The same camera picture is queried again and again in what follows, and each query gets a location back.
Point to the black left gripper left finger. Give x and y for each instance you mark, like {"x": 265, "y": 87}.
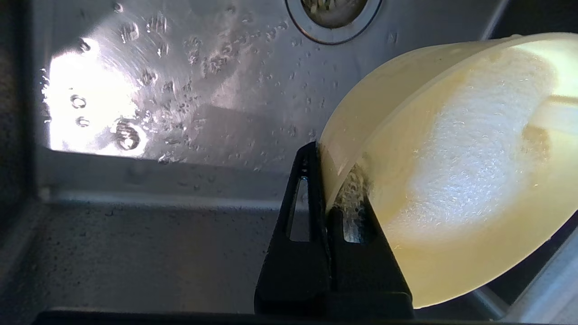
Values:
{"x": 293, "y": 271}

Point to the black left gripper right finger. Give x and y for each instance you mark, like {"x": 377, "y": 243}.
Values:
{"x": 370, "y": 271}

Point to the yellow-green bowl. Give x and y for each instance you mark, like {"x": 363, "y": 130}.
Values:
{"x": 451, "y": 180}

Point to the stainless steel sink basin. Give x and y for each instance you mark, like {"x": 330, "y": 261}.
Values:
{"x": 180, "y": 135}

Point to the metal sink drain strainer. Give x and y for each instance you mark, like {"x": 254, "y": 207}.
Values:
{"x": 334, "y": 18}

